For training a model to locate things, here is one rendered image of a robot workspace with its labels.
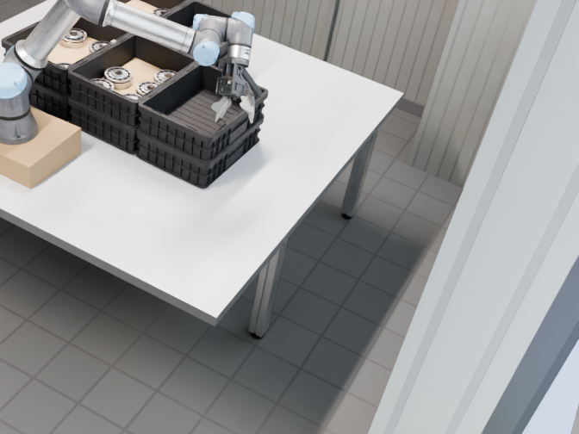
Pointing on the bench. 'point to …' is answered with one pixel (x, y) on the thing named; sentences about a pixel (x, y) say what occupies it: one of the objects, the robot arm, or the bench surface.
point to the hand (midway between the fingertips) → (234, 124)
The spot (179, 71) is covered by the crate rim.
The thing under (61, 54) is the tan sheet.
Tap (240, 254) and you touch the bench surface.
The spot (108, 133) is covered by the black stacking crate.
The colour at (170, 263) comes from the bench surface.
